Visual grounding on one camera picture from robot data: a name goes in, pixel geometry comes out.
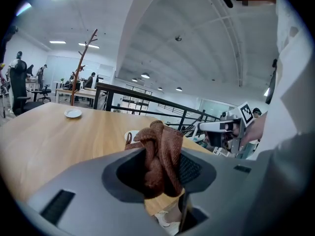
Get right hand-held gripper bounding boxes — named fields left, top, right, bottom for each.
left=197, top=101, right=255, bottom=155

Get white office desk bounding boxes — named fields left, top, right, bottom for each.
left=55, top=88, right=97, bottom=108

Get person's white shirt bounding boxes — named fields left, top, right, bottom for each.
left=245, top=0, right=315, bottom=162

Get brown knitted cloth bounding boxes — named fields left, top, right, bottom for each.
left=124, top=120, right=185, bottom=199

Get black metal railing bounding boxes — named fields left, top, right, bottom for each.
left=93, top=82, right=222, bottom=132

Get small white plate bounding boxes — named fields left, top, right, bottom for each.
left=64, top=108, right=83, bottom=119
left=124, top=130, right=141, bottom=143

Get person's bare leg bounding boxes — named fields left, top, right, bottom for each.
left=168, top=200, right=184, bottom=223

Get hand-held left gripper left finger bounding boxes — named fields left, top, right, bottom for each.
left=14, top=147, right=184, bottom=236

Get black high-back office chair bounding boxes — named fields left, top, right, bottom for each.
left=9, top=59, right=45, bottom=117

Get person's right forearm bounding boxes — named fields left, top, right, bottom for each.
left=240, top=111, right=269, bottom=149

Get person's right hand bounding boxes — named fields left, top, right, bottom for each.
left=232, top=122, right=246, bottom=139

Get black low-back office chair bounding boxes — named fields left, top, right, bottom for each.
left=36, top=83, right=52, bottom=103

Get brown wooden coat stand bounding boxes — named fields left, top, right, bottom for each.
left=70, top=29, right=98, bottom=107

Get person's grey trousers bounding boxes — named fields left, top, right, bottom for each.
left=255, top=131, right=315, bottom=181

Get person's white shoe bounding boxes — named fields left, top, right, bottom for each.
left=154, top=209, right=182, bottom=234

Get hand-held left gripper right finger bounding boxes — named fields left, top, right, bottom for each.
left=177, top=148, right=311, bottom=236

